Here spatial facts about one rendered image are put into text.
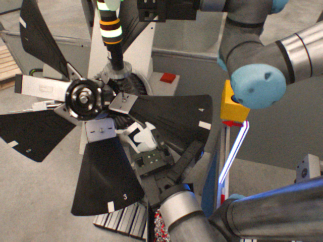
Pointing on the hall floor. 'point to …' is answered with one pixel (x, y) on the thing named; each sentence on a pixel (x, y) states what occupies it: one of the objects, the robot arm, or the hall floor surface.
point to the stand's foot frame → (126, 220)
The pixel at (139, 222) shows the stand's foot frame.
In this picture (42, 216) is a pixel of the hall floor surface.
